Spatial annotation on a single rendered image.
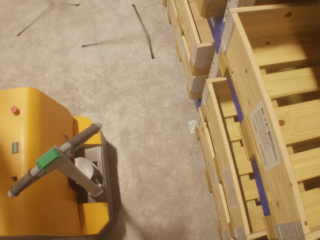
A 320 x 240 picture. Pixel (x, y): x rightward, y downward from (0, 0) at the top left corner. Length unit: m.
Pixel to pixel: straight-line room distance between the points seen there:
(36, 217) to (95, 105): 1.30
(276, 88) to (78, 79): 1.91
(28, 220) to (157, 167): 1.17
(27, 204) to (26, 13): 2.26
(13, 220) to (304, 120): 1.37
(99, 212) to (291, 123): 1.34
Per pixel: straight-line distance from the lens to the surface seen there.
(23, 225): 1.63
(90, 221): 2.06
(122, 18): 3.09
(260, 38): 1.36
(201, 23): 1.93
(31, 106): 1.79
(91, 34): 3.03
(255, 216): 1.68
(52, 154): 1.04
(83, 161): 2.05
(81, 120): 2.22
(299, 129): 1.22
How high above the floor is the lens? 2.37
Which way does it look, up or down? 69 degrees down
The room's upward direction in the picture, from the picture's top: 1 degrees counter-clockwise
